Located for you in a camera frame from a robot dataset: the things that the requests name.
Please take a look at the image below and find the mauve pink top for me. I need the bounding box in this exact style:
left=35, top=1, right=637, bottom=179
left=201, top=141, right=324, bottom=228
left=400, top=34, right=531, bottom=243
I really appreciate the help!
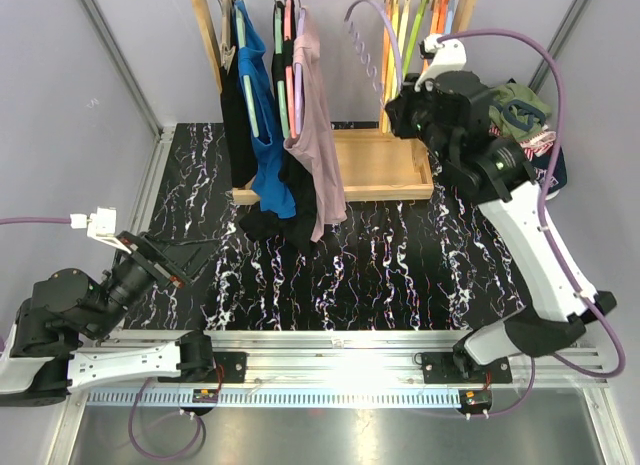
left=285, top=6, right=346, bottom=242

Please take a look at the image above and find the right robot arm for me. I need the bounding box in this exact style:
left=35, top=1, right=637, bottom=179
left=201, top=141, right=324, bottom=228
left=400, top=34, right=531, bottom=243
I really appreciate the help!
left=385, top=71, right=616, bottom=382

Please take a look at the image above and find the lime green empty hanger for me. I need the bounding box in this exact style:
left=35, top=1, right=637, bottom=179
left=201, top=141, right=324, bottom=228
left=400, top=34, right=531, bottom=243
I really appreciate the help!
left=403, top=0, right=430, bottom=75

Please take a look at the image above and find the black top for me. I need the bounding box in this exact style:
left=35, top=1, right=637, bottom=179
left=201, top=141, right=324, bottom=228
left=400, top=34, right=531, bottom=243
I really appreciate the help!
left=239, top=37, right=321, bottom=254

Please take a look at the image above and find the navy printed shirt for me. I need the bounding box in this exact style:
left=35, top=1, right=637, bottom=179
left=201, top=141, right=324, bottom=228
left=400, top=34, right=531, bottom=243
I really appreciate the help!
left=529, top=144, right=569, bottom=196

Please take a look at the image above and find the red white striped top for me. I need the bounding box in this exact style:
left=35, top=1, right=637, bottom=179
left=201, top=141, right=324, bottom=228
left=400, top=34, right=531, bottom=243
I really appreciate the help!
left=489, top=124, right=556, bottom=161

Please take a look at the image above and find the cream empty hanger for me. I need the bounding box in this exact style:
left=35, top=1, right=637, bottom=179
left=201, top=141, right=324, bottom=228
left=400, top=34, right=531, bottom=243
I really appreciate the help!
left=398, top=0, right=411, bottom=58

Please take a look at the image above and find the olive green top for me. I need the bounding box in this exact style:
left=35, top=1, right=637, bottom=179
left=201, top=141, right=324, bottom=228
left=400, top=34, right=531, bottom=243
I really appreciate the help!
left=489, top=82, right=551, bottom=142

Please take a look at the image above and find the purple cable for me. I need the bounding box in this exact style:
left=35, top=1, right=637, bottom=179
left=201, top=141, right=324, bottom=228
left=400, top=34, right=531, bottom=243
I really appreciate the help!
left=0, top=214, right=74, bottom=227
left=439, top=28, right=626, bottom=377

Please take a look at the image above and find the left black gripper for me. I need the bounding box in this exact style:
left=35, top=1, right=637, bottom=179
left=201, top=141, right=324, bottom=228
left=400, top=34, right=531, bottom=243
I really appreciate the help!
left=87, top=231, right=223, bottom=341

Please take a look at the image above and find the aluminium rail base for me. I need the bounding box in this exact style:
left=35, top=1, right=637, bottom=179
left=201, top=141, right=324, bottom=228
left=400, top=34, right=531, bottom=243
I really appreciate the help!
left=49, top=127, right=611, bottom=465

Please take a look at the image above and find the wooden clothes rack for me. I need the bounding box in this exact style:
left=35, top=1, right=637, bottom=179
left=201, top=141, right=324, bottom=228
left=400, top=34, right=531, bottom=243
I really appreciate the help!
left=186, top=0, right=482, bottom=206

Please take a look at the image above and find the orange hanger with red top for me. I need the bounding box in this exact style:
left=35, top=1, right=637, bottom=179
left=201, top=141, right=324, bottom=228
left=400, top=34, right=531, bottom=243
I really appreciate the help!
left=379, top=0, right=397, bottom=134

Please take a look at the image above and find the wooden clip hanger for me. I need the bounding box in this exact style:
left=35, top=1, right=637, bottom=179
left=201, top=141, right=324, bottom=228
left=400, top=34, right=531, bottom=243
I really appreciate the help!
left=219, top=0, right=236, bottom=77

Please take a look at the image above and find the yellow plastic hanger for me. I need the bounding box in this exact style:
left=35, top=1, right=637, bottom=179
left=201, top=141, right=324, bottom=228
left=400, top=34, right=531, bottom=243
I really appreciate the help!
left=389, top=0, right=404, bottom=98

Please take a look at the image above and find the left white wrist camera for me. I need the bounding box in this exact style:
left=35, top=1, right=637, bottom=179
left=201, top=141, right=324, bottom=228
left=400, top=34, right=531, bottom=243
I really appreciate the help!
left=69, top=207, right=129, bottom=253

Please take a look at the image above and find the lilac hanger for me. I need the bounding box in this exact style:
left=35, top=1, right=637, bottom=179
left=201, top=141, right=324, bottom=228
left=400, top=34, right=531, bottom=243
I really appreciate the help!
left=293, top=8, right=306, bottom=137

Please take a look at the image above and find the white laundry basket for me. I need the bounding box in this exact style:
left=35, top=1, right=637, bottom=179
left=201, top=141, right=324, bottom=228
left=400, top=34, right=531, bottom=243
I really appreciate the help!
left=540, top=187, right=562, bottom=201

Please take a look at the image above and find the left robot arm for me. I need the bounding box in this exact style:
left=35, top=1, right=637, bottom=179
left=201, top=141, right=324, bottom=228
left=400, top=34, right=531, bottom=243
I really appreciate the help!
left=1, top=231, right=216, bottom=407

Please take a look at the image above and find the blue top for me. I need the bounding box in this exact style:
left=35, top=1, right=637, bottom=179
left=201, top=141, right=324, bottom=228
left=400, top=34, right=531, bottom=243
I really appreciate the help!
left=234, top=0, right=296, bottom=219

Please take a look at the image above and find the orange empty hanger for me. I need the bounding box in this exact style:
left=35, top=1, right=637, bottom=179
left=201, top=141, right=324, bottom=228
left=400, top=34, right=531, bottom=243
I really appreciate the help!
left=437, top=0, right=448, bottom=35
left=422, top=0, right=444, bottom=71

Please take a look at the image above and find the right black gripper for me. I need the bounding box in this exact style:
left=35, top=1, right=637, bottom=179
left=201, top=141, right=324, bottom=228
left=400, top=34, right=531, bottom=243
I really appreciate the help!
left=387, top=73, right=455, bottom=167

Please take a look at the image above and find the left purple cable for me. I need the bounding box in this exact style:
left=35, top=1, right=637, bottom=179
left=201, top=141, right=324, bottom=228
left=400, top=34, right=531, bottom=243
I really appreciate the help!
left=0, top=214, right=74, bottom=227

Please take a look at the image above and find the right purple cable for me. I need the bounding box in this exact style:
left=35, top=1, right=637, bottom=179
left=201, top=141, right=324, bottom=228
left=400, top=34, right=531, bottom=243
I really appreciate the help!
left=439, top=28, right=626, bottom=377

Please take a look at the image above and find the mint green hanger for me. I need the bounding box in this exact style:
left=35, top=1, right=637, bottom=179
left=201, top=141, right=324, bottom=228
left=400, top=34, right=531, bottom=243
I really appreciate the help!
left=234, top=2, right=260, bottom=138

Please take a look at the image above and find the purple hanger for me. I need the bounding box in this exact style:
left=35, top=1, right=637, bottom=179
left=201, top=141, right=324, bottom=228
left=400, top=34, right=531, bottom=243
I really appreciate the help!
left=343, top=0, right=403, bottom=107

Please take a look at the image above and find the black garment on clip hanger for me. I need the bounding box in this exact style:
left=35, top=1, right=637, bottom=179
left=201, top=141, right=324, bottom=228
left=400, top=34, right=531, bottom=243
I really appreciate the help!
left=220, top=59, right=258, bottom=188

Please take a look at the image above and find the light blue empty hanger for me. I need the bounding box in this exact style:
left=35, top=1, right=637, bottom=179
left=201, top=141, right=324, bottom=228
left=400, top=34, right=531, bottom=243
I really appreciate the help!
left=444, top=0, right=456, bottom=35

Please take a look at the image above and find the pink hanger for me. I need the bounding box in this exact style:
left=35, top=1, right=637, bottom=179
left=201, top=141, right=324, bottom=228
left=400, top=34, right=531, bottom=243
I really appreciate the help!
left=283, top=0, right=297, bottom=138

